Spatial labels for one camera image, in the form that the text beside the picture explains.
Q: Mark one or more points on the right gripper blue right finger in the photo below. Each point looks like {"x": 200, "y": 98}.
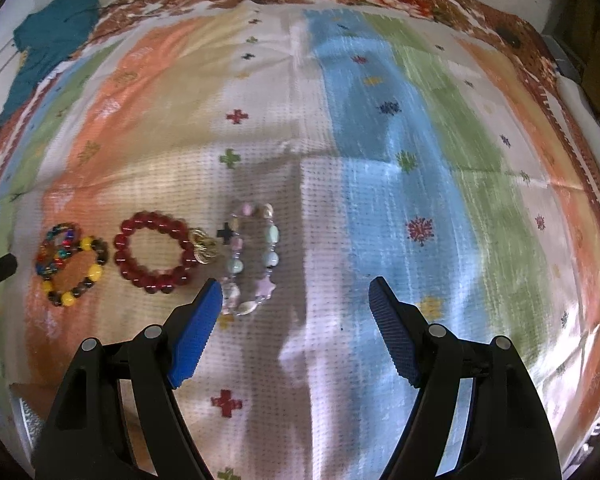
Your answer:
{"x": 397, "y": 325}

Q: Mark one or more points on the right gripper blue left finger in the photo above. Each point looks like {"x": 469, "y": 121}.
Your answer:
{"x": 189, "y": 329}

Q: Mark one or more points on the striped colourful woven mat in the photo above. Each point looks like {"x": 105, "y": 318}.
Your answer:
{"x": 300, "y": 239}

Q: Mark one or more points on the teal knitted garment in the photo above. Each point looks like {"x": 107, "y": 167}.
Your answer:
{"x": 45, "y": 39}

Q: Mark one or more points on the white pillow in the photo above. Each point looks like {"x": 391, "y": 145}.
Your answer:
{"x": 573, "y": 96}

